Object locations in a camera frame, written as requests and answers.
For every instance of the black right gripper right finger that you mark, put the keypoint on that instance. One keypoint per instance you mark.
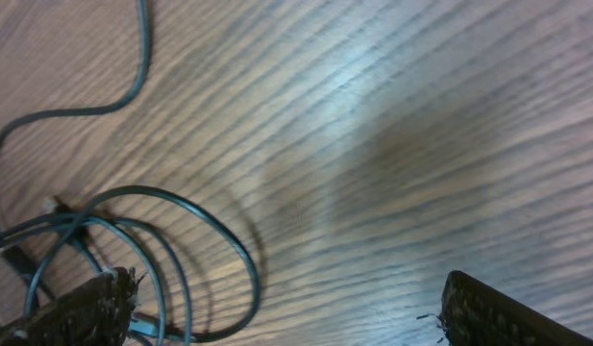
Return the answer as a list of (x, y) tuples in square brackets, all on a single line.
[(475, 314)]

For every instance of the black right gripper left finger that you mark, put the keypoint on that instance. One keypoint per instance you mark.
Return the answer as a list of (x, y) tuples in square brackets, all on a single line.
[(97, 313)]

